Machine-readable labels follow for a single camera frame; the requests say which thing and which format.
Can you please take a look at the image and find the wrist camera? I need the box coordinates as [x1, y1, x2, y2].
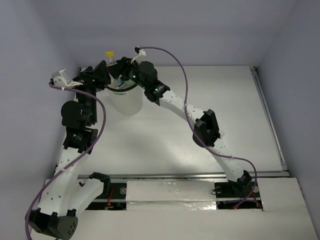
[130, 46, 147, 64]
[51, 68, 82, 88]

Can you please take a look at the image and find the white bin black rim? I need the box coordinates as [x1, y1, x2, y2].
[106, 76, 143, 116]

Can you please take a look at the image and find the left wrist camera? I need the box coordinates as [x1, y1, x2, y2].
[51, 68, 82, 88]

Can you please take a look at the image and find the clear bottle yellow cap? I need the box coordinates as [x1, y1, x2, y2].
[105, 51, 117, 67]

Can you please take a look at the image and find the clear bottle lemon label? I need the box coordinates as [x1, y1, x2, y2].
[110, 79, 135, 90]

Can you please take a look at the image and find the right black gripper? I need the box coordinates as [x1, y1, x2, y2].
[106, 56, 148, 90]

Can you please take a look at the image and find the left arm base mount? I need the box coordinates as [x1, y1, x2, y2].
[86, 182, 127, 211]

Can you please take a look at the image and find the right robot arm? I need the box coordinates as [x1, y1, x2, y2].
[107, 57, 252, 196]

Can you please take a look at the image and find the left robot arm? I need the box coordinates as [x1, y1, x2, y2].
[24, 60, 111, 240]

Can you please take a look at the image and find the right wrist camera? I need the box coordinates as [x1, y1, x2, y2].
[130, 46, 147, 64]

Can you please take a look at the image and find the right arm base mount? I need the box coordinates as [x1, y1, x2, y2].
[210, 181, 263, 210]

